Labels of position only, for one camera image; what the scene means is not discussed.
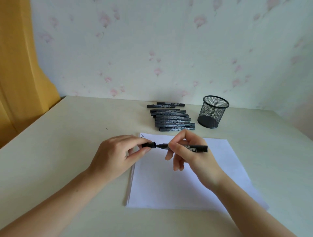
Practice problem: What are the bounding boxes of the person's right hand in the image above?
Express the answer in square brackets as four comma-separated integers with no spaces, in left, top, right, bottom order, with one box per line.
[165,129,222,193]

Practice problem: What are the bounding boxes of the person's left hand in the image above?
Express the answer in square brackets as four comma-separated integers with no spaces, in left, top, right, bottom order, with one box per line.
[89,135,153,183]

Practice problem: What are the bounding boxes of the black marker pen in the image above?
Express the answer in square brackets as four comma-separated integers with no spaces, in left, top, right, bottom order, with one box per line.
[156,144,209,153]

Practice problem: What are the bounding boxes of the person's right forearm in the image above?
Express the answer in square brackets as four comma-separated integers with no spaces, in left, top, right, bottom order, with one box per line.
[215,174,298,237]

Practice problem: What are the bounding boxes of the person's left forearm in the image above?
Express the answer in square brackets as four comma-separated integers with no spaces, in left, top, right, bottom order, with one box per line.
[0,168,108,237]

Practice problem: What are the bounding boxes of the row of black markers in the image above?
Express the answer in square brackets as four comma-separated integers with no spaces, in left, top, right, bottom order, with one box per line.
[146,102,196,132]

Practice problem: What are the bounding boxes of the white paper sheets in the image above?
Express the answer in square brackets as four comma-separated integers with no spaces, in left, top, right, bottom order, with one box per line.
[126,132,269,211]

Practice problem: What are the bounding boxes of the black mesh pen holder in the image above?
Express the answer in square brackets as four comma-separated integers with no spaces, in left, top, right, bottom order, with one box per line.
[197,95,230,129]

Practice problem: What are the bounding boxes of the yellow curtain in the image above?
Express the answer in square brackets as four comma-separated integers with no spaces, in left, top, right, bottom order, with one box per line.
[0,0,61,149]

